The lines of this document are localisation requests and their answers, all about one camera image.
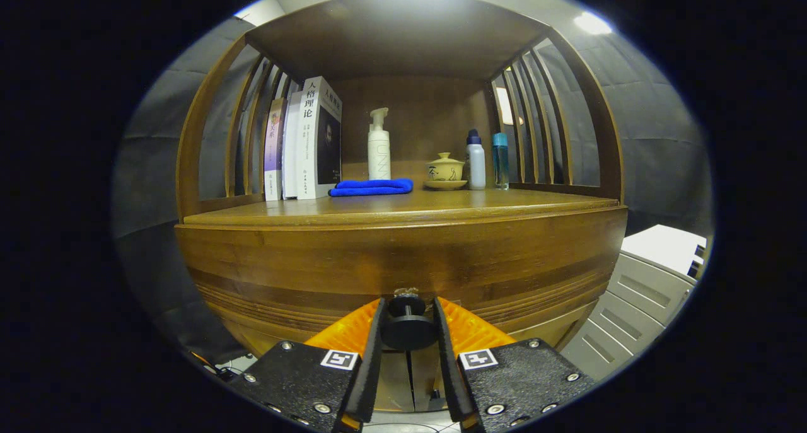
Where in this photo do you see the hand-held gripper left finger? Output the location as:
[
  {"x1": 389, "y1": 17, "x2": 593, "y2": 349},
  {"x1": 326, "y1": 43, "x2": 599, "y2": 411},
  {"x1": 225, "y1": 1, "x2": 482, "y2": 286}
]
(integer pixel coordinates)
[{"x1": 230, "y1": 297, "x2": 386, "y2": 433}]

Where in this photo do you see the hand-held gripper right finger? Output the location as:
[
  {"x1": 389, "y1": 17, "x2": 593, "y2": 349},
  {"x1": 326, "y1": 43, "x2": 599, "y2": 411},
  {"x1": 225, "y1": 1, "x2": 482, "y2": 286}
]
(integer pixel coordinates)
[{"x1": 433, "y1": 296, "x2": 596, "y2": 433}]

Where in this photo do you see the wooden drawer with black knob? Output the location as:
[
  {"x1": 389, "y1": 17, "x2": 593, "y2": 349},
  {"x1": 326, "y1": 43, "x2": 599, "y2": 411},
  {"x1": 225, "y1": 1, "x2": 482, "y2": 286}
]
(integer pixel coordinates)
[{"x1": 174, "y1": 206, "x2": 630, "y2": 358}]

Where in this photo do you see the wooden countertop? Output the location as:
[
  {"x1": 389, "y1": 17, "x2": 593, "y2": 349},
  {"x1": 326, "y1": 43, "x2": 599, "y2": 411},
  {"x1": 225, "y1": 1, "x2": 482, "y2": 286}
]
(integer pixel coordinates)
[{"x1": 182, "y1": 188, "x2": 622, "y2": 227}]

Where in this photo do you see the white filing cabinet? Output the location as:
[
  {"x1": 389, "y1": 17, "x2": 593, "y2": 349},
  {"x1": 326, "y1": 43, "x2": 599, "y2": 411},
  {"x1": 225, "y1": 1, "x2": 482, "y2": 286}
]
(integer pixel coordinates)
[{"x1": 560, "y1": 224, "x2": 708, "y2": 383}]

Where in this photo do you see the wooden slatted cabinet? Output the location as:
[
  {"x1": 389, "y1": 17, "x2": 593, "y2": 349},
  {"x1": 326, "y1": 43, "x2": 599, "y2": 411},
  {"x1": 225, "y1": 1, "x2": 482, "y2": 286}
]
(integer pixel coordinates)
[{"x1": 175, "y1": 0, "x2": 629, "y2": 415}]

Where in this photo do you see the blue folded cloth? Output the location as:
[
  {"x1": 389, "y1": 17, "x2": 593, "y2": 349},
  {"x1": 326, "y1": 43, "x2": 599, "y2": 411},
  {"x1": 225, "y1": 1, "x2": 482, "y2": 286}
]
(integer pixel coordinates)
[{"x1": 328, "y1": 178, "x2": 414, "y2": 198}]

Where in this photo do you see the beige lidded teacup with saucer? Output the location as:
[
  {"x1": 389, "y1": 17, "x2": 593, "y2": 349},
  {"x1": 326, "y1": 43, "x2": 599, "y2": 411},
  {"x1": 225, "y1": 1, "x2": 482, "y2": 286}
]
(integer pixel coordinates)
[{"x1": 424, "y1": 152, "x2": 468, "y2": 191}]

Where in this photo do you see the white bottle with dark cap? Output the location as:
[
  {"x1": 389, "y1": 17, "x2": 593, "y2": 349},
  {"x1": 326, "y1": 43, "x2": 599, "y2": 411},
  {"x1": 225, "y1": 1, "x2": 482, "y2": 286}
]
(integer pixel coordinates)
[{"x1": 465, "y1": 129, "x2": 487, "y2": 190}]

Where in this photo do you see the white pump bottle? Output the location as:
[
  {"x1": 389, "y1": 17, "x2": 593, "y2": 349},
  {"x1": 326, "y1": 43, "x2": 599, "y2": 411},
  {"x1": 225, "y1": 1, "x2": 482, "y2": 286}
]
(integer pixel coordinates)
[{"x1": 368, "y1": 107, "x2": 392, "y2": 182}]

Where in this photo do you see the teal transparent bottle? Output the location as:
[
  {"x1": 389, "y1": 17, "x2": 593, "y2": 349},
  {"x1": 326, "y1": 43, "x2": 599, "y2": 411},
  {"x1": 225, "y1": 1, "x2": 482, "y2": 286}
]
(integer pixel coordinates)
[{"x1": 492, "y1": 132, "x2": 509, "y2": 190}]

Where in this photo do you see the thin white book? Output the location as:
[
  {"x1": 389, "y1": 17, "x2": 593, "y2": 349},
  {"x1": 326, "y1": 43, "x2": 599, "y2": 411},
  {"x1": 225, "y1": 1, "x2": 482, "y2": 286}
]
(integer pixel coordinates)
[{"x1": 282, "y1": 89, "x2": 303, "y2": 200}]

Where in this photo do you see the thick white and black book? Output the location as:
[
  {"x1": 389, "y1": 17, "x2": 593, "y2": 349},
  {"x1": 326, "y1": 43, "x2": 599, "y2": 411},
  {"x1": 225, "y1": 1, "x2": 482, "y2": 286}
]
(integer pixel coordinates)
[{"x1": 296, "y1": 76, "x2": 343, "y2": 200}]

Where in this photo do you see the purple spine book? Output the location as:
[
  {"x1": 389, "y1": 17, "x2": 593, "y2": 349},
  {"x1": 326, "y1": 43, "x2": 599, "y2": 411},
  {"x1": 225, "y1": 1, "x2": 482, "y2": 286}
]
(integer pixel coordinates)
[{"x1": 264, "y1": 97, "x2": 287, "y2": 202}]

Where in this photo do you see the small ceiling light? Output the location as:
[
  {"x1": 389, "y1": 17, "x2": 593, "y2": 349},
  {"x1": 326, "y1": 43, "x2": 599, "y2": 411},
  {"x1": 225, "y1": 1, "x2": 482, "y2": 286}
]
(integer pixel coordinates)
[{"x1": 572, "y1": 11, "x2": 613, "y2": 35}]

